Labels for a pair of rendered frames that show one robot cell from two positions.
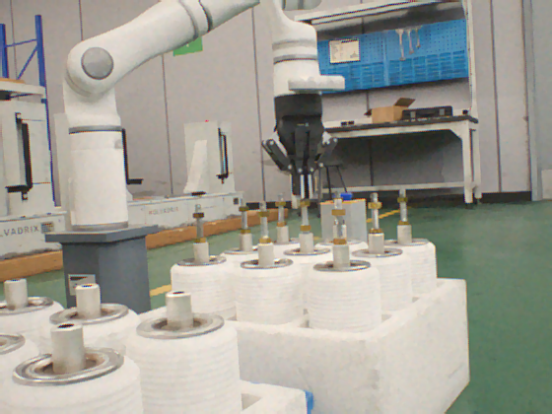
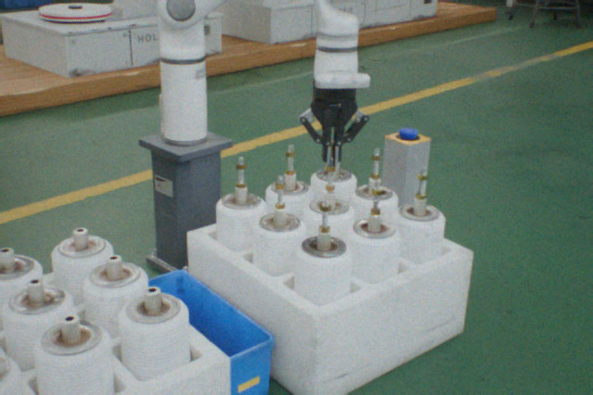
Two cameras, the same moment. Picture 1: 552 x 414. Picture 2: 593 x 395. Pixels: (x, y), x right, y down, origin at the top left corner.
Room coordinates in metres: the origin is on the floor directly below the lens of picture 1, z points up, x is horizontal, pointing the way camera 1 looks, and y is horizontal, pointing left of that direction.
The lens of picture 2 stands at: (-0.24, -0.35, 0.79)
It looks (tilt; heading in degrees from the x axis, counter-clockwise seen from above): 23 degrees down; 18
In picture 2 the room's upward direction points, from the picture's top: 2 degrees clockwise
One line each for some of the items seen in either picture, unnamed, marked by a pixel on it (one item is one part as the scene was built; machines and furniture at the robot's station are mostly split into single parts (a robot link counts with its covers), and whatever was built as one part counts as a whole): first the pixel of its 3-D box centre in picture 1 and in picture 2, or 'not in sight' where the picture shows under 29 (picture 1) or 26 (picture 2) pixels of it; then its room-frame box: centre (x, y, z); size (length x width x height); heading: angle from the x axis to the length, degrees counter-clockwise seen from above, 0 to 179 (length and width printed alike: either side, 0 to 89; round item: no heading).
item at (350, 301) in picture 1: (345, 334); (321, 294); (0.78, -0.08, 0.16); 0.10 x 0.10 x 0.18
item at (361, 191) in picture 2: (340, 242); (373, 193); (1.04, -0.11, 0.25); 0.08 x 0.08 x 0.01
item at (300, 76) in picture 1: (302, 74); (337, 63); (0.92, -0.05, 0.53); 0.11 x 0.09 x 0.06; 26
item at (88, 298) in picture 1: (88, 303); (114, 267); (0.57, 0.19, 0.26); 0.02 x 0.02 x 0.03
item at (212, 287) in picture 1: (206, 320); (241, 244); (0.90, 0.12, 0.16); 0.10 x 0.10 x 0.18
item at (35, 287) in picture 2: not in sight; (36, 292); (0.47, 0.25, 0.26); 0.02 x 0.02 x 0.03
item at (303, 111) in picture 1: (299, 122); (334, 100); (0.94, -0.04, 0.46); 0.08 x 0.08 x 0.09
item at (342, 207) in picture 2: (307, 251); (329, 206); (0.94, -0.04, 0.25); 0.08 x 0.08 x 0.01
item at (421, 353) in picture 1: (312, 352); (325, 282); (0.94, -0.04, 0.09); 0.39 x 0.39 x 0.18; 58
